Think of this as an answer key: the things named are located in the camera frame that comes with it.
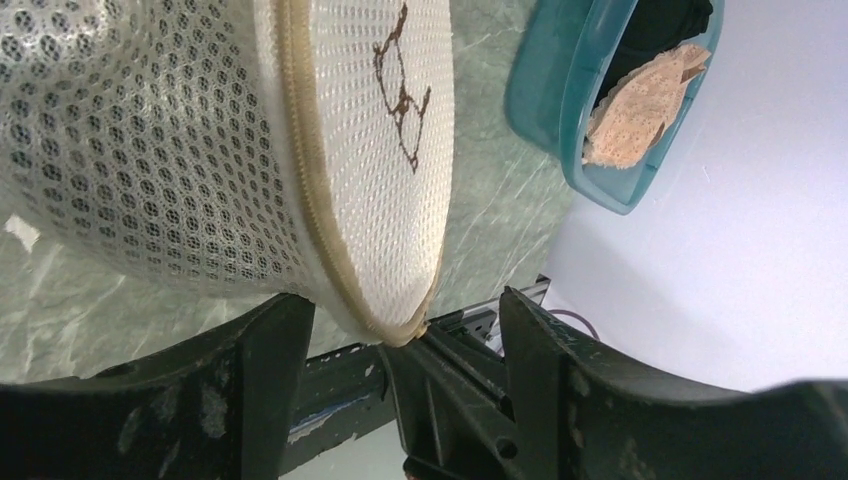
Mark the aluminium frame rail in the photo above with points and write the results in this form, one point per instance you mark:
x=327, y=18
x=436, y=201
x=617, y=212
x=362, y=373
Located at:
x=482, y=320

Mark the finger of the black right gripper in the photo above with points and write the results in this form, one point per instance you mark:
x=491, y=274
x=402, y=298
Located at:
x=452, y=408

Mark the black bra in basin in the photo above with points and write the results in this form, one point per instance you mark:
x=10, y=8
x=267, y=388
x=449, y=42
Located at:
x=654, y=27

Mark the beige mesh laundry bag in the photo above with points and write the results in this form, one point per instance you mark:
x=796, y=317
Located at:
x=240, y=147

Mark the teal plastic basin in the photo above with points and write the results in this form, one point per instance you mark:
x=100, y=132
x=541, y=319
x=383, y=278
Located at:
x=555, y=78

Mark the beige bra in basin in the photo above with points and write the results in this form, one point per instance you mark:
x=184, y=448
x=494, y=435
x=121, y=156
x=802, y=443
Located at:
x=636, y=113

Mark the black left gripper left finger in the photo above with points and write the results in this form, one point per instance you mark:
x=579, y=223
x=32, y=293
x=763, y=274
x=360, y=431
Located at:
x=219, y=405

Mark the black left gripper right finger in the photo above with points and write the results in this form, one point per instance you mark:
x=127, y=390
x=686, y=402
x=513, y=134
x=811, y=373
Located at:
x=587, y=411

